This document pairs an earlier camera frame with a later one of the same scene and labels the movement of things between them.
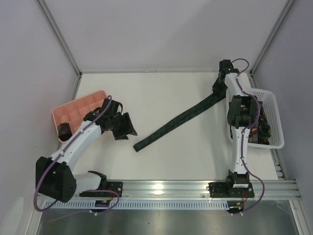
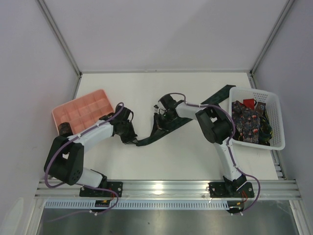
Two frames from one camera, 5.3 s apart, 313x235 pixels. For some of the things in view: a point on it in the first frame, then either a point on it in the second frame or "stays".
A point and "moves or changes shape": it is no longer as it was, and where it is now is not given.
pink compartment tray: x=74 y=112 stays
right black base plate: x=231 y=190 stays
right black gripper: x=218 y=88 → x=159 y=123
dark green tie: x=218 y=93 moves or changes shape
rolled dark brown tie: x=64 y=131 stays
